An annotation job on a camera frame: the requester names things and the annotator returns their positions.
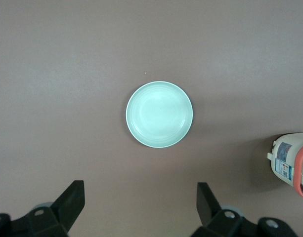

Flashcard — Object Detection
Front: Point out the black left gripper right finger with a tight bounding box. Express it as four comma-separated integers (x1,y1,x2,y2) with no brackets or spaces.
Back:
190,182,261,237

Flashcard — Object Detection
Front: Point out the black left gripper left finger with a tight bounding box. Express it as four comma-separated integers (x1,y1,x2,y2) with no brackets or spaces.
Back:
11,180,86,237

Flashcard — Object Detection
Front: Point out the beige rice cooker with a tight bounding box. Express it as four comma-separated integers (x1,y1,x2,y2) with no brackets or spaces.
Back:
266,132,303,201

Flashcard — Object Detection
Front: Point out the pale green round plate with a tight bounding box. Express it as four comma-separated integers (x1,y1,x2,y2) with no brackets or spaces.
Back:
125,81,194,149

